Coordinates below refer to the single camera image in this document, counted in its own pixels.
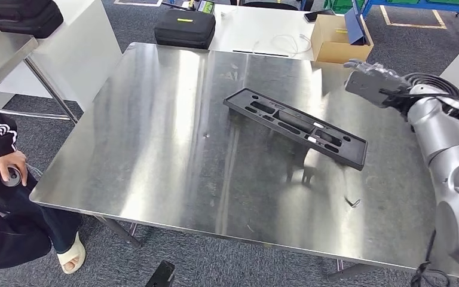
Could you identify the person's left hand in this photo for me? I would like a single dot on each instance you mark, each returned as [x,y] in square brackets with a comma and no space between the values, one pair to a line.
[13,158]

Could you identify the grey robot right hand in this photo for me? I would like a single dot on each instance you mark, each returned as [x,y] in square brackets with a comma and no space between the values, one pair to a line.
[380,68]

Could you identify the black plastic plate bracket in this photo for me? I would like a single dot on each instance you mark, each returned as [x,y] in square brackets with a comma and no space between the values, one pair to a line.
[348,152]

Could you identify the stainless steel workbench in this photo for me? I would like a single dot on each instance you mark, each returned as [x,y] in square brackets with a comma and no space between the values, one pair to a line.
[154,138]

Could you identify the blue folder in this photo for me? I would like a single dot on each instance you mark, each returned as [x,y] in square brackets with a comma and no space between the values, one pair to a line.
[354,27]

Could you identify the open cardboard box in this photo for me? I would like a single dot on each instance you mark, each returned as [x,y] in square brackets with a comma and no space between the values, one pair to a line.
[332,47]

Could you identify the blue metal rack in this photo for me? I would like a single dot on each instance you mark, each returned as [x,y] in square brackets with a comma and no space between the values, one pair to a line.
[411,4]

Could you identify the green plastic crate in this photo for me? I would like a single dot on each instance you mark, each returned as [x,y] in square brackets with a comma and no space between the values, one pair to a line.
[340,6]

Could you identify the person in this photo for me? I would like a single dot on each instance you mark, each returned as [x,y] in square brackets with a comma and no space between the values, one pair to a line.
[0,237]

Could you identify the black phone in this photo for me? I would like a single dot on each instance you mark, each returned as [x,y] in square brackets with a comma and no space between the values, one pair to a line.
[316,16]

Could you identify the person's white slipper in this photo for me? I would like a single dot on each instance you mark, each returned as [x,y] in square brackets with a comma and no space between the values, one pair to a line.
[73,255]

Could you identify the black office chair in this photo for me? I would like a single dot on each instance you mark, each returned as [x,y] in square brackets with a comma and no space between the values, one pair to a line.
[269,5]

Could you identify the white table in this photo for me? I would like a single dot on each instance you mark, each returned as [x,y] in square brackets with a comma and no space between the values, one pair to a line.
[253,23]

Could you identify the small metal hex key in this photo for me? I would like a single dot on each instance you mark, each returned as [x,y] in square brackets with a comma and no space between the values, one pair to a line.
[354,202]

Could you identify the black bag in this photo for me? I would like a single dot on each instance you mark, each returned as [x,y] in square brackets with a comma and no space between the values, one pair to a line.
[19,17]

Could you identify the small screen device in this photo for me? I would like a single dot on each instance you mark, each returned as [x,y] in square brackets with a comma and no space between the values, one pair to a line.
[205,6]

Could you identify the black zip case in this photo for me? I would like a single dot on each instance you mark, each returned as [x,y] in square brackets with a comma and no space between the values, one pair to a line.
[184,29]

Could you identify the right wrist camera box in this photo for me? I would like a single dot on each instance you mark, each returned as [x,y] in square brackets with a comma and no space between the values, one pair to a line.
[372,89]

